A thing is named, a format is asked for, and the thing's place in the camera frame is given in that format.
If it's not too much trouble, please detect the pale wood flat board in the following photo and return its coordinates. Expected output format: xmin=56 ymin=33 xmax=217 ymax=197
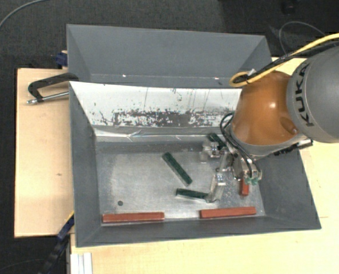
xmin=14 ymin=68 xmax=76 ymax=238

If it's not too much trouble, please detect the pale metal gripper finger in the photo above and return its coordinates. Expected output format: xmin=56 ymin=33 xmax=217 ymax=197
xmin=205 ymin=174 xmax=227 ymax=204
xmin=199 ymin=140 xmax=225 ymax=163

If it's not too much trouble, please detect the dark green flat block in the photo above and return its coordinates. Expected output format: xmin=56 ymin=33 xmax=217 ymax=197
xmin=175 ymin=188 xmax=209 ymax=201
xmin=208 ymin=132 xmax=227 ymax=150
xmin=161 ymin=152 xmax=193 ymax=186

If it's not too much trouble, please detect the red-brown flat block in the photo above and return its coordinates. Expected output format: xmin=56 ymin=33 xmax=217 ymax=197
xmin=199 ymin=206 xmax=257 ymax=220
xmin=240 ymin=178 xmax=251 ymax=197
xmin=102 ymin=211 xmax=166 ymax=224

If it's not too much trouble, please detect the grey metal bin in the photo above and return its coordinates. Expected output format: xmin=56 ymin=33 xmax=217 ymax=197
xmin=66 ymin=23 xmax=322 ymax=248

